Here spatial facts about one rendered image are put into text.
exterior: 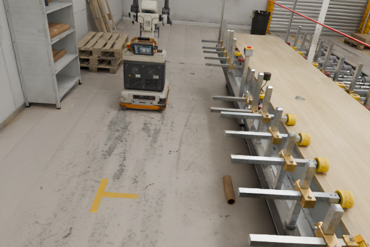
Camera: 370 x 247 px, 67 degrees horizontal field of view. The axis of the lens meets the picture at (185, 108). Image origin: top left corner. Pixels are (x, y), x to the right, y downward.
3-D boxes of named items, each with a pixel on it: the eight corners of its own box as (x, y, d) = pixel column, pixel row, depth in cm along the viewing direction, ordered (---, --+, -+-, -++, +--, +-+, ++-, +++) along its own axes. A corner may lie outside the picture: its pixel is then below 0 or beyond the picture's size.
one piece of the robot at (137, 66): (163, 100, 384) (165, 39, 346) (123, 97, 384) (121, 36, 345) (165, 90, 414) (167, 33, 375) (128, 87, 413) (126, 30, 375)
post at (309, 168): (284, 237, 147) (309, 165, 125) (282, 231, 150) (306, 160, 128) (290, 237, 147) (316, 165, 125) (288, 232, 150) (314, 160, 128)
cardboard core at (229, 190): (227, 197, 244) (223, 174, 270) (226, 204, 248) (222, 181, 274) (236, 198, 244) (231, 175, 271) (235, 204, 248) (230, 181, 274)
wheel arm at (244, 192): (238, 197, 128) (239, 191, 127) (237, 192, 132) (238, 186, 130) (346, 203, 130) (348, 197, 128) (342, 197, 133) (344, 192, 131)
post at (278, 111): (261, 171, 190) (277, 108, 168) (260, 168, 193) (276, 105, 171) (267, 171, 190) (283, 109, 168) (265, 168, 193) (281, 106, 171)
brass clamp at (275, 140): (271, 144, 171) (273, 137, 169) (265, 132, 183) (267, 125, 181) (281, 144, 171) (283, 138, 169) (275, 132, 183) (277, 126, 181)
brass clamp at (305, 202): (301, 208, 127) (304, 199, 125) (291, 186, 139) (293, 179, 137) (314, 208, 127) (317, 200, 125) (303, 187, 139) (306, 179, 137)
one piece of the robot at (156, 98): (159, 101, 376) (159, 95, 372) (128, 99, 376) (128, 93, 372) (159, 100, 378) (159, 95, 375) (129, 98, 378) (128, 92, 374)
